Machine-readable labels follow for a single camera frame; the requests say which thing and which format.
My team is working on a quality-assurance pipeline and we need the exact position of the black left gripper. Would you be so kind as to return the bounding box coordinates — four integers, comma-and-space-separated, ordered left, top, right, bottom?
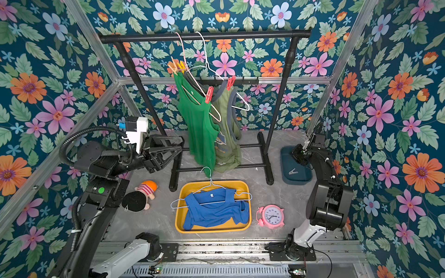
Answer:
107, 137, 178, 179

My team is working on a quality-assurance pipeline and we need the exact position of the white clothespin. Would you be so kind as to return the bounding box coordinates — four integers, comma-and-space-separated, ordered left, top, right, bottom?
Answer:
288, 168, 299, 176

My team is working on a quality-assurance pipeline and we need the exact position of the white wire hanger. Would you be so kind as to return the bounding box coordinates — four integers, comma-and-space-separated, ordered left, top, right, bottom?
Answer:
170, 166, 253, 210
196, 31, 250, 111

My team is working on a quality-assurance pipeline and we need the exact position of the blue tank top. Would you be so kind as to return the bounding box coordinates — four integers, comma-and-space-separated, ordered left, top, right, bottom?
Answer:
183, 188, 250, 231

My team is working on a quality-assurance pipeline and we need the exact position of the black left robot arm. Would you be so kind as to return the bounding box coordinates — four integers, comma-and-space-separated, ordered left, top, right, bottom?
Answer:
48, 127, 184, 278

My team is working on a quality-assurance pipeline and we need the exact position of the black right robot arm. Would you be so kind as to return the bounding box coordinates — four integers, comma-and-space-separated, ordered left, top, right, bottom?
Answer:
285, 133, 353, 260

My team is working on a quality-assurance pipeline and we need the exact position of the green tank top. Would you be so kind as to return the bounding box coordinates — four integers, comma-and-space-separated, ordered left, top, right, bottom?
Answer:
174, 72, 220, 177

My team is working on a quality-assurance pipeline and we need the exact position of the olive grey tank top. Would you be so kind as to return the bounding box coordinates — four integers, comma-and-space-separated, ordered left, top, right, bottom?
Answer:
183, 72, 242, 174

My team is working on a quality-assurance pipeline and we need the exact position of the dark teal tray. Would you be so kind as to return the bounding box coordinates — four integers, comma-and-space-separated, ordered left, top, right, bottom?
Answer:
280, 146, 312, 185

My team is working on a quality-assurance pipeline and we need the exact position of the black clothes rack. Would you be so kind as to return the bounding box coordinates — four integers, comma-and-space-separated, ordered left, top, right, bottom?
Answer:
98, 29, 312, 192

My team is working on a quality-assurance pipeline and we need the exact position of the doll with striped shirt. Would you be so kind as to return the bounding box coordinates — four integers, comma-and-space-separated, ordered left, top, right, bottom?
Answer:
121, 180, 158, 213

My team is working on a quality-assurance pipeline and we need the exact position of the yellow plastic tray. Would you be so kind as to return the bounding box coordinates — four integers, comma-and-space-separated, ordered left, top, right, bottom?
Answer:
175, 180, 252, 234

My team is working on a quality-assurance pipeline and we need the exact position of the pink alarm clock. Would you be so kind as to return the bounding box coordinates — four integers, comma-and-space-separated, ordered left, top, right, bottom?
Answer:
256, 205, 285, 229

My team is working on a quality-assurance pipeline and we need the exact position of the red clothespin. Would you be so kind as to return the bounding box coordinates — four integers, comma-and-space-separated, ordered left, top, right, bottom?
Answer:
226, 76, 236, 91
205, 86, 214, 104

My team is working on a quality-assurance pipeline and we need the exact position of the yellow clothespin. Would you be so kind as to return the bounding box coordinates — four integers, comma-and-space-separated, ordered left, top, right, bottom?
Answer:
176, 61, 187, 73

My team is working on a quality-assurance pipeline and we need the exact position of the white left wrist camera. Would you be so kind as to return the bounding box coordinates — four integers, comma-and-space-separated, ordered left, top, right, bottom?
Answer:
118, 117, 149, 154

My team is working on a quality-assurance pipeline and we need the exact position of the black corrugated cable left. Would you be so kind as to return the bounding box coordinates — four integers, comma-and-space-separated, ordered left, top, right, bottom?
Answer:
58, 126, 134, 253

